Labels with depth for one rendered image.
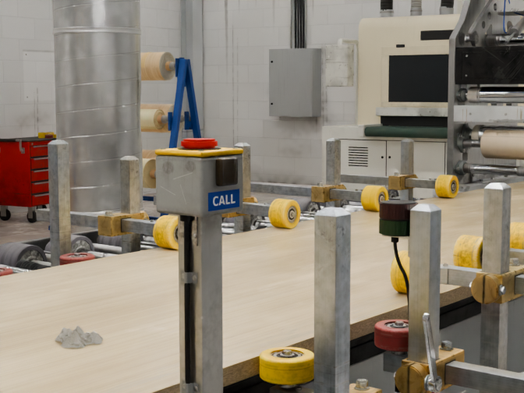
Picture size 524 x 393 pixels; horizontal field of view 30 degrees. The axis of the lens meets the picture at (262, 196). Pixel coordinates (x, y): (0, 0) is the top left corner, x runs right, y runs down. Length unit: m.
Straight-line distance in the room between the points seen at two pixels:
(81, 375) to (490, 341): 0.74
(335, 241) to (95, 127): 4.16
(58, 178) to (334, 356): 1.19
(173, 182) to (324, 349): 0.37
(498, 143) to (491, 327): 2.55
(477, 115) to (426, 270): 2.82
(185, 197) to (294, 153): 10.86
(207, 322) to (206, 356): 0.04
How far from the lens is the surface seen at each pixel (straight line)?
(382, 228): 1.51
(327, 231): 1.28
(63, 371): 1.39
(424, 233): 1.49
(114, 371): 1.38
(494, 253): 1.72
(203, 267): 1.07
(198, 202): 1.04
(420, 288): 1.51
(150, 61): 8.65
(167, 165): 1.06
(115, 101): 5.38
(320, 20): 11.72
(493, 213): 1.71
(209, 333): 1.09
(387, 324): 1.61
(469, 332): 2.15
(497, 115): 4.25
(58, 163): 2.34
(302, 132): 11.83
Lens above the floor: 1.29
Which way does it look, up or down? 6 degrees down
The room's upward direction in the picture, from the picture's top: straight up
